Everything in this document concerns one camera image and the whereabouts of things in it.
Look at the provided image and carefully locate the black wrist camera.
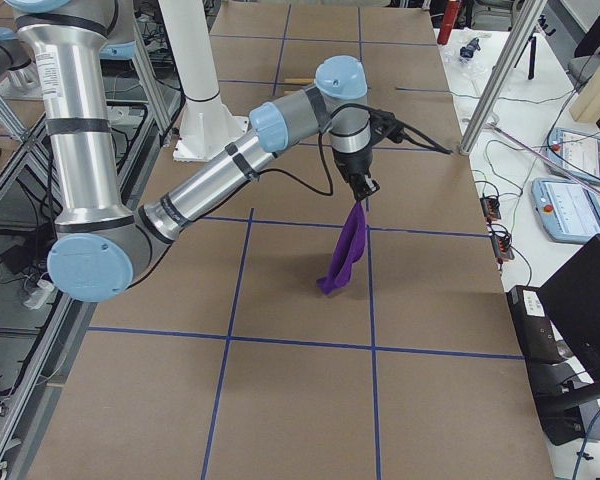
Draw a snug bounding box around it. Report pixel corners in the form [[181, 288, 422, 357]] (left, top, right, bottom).
[[369, 111, 405, 146]]

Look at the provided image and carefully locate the upper blue teach pendant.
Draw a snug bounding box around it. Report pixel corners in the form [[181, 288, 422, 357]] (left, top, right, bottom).
[[545, 127, 600, 185]]

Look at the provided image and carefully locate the white camera mast pedestal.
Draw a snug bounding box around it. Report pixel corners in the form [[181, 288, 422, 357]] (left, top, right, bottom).
[[159, 0, 248, 162]]

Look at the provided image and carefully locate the orange terminal block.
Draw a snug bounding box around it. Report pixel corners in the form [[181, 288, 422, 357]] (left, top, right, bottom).
[[491, 232, 515, 264], [480, 196, 501, 222]]

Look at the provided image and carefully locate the black monitor with stand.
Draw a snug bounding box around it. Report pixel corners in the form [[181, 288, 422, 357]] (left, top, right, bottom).
[[527, 234, 600, 445]]

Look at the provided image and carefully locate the lower blue teach pendant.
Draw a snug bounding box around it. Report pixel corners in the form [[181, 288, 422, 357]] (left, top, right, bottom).
[[531, 178, 600, 245]]

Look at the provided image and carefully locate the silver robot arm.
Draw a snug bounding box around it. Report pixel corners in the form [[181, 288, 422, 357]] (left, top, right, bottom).
[[12, 1, 379, 303]]

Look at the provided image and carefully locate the blue teach pendant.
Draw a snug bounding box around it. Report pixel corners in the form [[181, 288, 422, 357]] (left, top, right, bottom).
[[531, 178, 600, 245], [545, 127, 600, 185]]

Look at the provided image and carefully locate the black box on table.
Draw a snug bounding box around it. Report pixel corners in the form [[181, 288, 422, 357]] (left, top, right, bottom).
[[506, 285, 566, 365]]

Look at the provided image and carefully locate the purple towel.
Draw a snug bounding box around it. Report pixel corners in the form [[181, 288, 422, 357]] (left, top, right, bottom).
[[316, 202, 367, 295]]

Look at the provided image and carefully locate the aluminium frame post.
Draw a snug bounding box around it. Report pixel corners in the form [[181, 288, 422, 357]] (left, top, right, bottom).
[[459, 0, 547, 155]]

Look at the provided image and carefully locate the clear crumpled plastic bag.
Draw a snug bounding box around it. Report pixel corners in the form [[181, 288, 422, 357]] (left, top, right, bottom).
[[439, 31, 491, 81]]

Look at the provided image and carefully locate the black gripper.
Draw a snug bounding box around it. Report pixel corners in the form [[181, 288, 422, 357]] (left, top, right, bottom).
[[332, 145, 380, 202]]

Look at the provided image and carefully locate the red cylinder bottle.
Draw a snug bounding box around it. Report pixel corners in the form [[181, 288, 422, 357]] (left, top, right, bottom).
[[436, 0, 462, 45]]

